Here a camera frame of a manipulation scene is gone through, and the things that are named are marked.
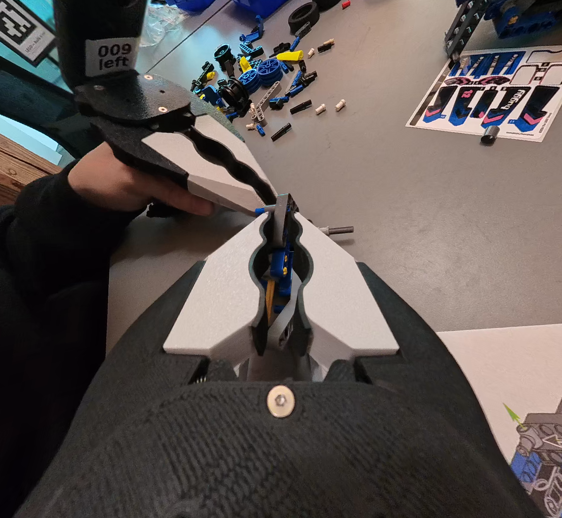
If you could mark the blue grey lego sub-assembly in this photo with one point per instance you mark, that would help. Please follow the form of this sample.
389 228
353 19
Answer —
283 219

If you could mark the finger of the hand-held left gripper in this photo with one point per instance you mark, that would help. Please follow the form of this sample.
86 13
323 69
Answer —
228 142
197 175

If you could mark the pile of loose lego pieces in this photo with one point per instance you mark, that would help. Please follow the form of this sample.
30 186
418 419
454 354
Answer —
268 68

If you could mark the black white marker sign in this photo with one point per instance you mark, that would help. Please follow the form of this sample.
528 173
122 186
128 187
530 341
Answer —
17 22

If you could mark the small dark grey lego cylinder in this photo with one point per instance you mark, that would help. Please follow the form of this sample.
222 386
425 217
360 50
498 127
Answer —
489 135

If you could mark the partly built lego buggy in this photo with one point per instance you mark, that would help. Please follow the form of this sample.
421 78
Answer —
513 17

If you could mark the wooden board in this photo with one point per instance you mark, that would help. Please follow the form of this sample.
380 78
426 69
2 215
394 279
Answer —
26 167

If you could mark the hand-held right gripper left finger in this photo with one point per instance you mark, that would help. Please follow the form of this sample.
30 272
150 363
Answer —
215 298

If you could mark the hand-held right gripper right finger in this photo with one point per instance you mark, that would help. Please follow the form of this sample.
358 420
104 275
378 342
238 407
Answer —
351 303

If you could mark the lego instruction booklet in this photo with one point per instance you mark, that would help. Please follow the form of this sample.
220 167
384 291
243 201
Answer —
505 364

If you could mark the person's left hand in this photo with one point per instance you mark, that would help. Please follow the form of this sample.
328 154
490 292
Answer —
123 184

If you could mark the person's dark clothed torso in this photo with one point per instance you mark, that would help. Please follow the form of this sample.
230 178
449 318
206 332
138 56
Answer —
44 373

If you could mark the lego sticker sheet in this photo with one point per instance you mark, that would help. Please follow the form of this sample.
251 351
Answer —
461 101

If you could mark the clear plastic bag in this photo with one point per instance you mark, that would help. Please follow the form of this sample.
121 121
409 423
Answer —
164 22

